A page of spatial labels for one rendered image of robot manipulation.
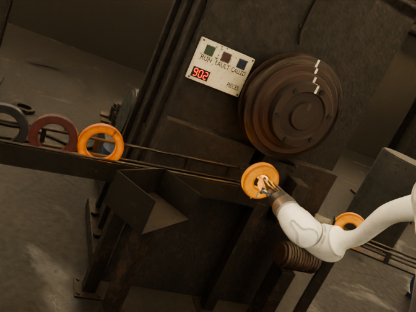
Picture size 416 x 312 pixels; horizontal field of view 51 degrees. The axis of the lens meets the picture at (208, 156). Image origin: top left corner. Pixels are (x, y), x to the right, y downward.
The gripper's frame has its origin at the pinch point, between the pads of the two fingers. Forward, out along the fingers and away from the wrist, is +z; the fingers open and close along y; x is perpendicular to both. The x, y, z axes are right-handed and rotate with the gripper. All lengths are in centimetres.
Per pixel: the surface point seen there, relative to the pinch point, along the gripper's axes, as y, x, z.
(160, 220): -36.9, -23.8, -9.9
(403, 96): 639, 34, 631
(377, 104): 586, -4, 629
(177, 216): -29.1, -23.2, -5.3
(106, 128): -61, -8, 23
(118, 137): -55, -10, 22
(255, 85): -9.8, 30.1, 21.8
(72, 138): -72, -16, 21
